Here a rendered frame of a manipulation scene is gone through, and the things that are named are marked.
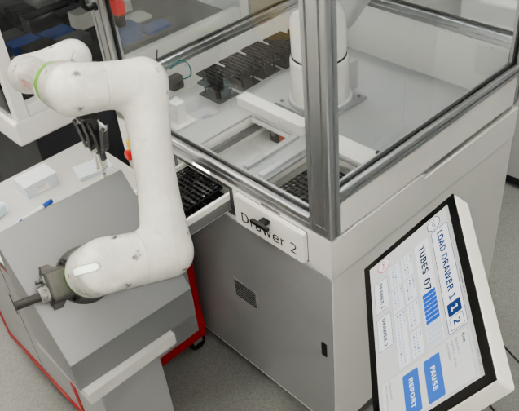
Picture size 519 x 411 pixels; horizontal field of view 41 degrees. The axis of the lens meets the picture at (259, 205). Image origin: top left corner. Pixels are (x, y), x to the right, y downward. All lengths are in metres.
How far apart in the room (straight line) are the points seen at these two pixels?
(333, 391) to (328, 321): 0.33
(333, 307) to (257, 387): 0.78
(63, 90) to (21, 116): 1.19
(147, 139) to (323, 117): 0.41
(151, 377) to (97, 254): 0.57
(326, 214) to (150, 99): 0.55
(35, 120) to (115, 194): 0.96
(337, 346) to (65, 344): 0.85
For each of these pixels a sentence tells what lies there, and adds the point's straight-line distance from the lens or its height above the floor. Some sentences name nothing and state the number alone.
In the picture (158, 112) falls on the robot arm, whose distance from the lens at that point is 1.64.
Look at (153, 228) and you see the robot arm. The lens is 1.66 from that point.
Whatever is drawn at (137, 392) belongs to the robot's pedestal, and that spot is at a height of 0.59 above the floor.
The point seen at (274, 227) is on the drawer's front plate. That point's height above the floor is 0.89.
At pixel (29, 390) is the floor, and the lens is 2.99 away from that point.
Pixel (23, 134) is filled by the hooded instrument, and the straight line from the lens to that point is 2.80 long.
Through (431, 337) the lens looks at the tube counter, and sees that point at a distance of 1.46.
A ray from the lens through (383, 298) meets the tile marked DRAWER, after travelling 1.66.
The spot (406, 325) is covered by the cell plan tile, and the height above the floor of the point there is 1.06.
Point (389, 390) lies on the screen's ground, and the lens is 1.50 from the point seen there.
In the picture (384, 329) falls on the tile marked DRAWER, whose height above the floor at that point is 1.00.
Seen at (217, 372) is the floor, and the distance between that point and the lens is 2.83.
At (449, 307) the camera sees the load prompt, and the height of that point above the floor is 1.15.
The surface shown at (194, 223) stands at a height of 0.87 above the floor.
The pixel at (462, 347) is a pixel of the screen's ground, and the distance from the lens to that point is 1.38.
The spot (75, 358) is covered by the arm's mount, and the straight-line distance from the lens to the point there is 1.84.
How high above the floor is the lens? 2.20
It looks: 38 degrees down
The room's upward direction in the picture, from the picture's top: 6 degrees counter-clockwise
